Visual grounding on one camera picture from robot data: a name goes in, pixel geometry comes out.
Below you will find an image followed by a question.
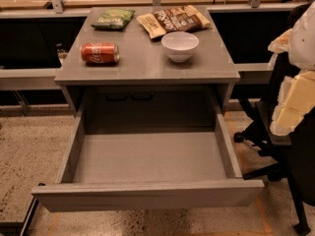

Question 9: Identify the white bowl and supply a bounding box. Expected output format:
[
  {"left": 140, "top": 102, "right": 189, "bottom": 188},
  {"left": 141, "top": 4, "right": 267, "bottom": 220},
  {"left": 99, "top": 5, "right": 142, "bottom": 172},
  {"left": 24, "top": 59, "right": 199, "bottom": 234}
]
[{"left": 161, "top": 31, "right": 199, "bottom": 63}]

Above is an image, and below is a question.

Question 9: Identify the brown snack bag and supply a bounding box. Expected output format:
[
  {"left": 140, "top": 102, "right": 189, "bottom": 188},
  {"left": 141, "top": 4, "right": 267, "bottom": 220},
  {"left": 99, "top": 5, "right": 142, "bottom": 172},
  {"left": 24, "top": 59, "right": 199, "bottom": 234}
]
[{"left": 137, "top": 5, "right": 212, "bottom": 39}]

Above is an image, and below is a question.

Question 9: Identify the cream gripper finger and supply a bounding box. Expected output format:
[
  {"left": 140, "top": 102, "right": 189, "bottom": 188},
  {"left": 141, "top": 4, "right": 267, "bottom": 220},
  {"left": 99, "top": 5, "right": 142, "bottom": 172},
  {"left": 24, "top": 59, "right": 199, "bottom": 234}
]
[
  {"left": 270, "top": 70, "right": 315, "bottom": 136},
  {"left": 268, "top": 29, "right": 292, "bottom": 68}
]

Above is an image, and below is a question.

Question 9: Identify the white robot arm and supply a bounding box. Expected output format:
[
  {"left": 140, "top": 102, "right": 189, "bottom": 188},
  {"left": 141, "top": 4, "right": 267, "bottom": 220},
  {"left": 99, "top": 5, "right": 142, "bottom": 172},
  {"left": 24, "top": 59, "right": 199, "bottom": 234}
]
[{"left": 268, "top": 2, "right": 315, "bottom": 136}]

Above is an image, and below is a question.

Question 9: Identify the grey drawer cabinet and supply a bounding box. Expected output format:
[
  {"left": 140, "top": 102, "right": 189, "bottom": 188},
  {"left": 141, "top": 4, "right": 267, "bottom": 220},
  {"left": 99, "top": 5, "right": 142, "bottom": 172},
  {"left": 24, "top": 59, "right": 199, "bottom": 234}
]
[{"left": 55, "top": 8, "right": 239, "bottom": 135}]

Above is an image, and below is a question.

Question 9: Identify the green chip bag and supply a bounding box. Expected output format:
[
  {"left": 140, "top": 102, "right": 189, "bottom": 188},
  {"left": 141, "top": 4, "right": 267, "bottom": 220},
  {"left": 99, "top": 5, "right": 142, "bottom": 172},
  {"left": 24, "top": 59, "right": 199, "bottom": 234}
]
[{"left": 92, "top": 8, "right": 135, "bottom": 30}]

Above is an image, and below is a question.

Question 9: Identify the red coke can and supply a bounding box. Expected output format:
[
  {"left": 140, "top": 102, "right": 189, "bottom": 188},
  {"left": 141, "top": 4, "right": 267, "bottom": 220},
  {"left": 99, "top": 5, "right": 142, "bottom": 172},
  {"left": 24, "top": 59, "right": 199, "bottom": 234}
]
[{"left": 81, "top": 42, "right": 119, "bottom": 64}]

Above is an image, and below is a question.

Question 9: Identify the black office chair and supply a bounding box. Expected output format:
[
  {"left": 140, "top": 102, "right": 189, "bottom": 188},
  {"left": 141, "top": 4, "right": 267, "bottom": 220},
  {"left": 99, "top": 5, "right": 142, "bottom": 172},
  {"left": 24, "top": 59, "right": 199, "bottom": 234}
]
[{"left": 233, "top": 2, "right": 315, "bottom": 236}]

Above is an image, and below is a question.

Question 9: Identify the open grey top drawer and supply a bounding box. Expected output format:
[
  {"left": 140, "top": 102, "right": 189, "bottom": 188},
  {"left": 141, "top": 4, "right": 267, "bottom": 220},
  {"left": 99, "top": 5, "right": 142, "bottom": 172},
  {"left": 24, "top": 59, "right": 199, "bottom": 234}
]
[{"left": 31, "top": 91, "right": 265, "bottom": 213}]

